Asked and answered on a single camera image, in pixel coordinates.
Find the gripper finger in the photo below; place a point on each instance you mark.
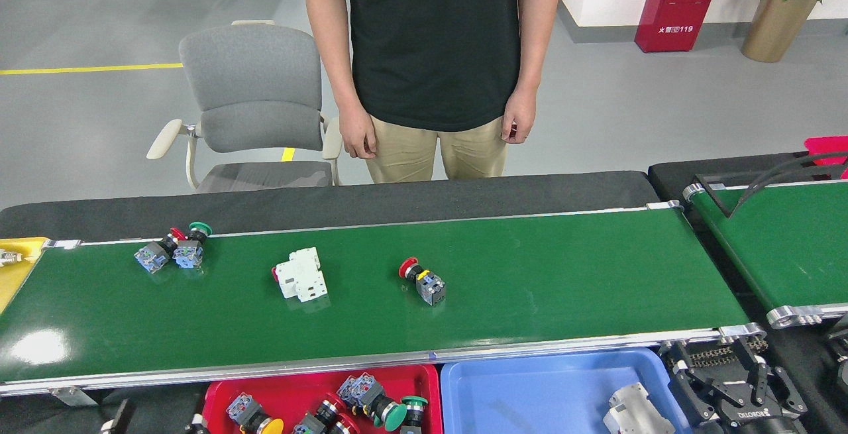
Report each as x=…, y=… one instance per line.
x=695, y=387
x=199, y=425
x=792, y=394
x=116, y=414

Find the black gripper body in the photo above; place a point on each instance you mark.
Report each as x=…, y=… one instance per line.
x=755, y=421

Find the yellow mushroom push button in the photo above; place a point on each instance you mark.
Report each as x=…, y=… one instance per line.
x=240, y=409

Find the white circuit breaker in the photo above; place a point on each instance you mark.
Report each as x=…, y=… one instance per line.
x=301, y=278
x=633, y=411

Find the green mushroom push button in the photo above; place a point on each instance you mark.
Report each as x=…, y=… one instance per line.
x=189, y=255
x=395, y=417
x=415, y=401

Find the grey office chair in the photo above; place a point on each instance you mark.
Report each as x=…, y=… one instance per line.
x=252, y=69

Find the person's right forearm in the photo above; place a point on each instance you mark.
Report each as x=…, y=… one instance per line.
x=334, y=56

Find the person's left forearm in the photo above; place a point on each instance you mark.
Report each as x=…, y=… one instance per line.
x=533, y=50

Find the black conveyor motor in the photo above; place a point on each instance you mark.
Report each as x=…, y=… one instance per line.
x=839, y=354

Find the red plastic tray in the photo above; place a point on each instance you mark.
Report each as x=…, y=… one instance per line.
x=278, y=384

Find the short green conveyor belt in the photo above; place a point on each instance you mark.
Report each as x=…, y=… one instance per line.
x=788, y=248

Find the yellow plastic tray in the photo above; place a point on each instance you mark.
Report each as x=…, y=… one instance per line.
x=16, y=281

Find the blue plastic tray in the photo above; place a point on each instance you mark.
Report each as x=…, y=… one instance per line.
x=530, y=397

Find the long green conveyor belt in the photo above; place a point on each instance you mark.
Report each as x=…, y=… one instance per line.
x=563, y=275

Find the white part with metal tip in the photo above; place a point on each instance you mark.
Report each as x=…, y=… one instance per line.
x=8, y=258

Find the person's left hand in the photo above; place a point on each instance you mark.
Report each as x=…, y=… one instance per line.
x=520, y=114

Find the person's right hand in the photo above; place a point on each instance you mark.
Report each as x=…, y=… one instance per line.
x=358, y=130

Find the red plastic bin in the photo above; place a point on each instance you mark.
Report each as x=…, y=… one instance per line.
x=827, y=147

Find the potted plant in gold planter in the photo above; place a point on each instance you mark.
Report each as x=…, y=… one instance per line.
x=775, y=30

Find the red fire extinguisher box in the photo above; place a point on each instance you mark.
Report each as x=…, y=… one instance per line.
x=679, y=3

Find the person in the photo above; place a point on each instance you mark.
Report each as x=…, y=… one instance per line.
x=430, y=36

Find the black conveyor guide bracket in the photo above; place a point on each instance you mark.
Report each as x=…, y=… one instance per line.
x=755, y=182

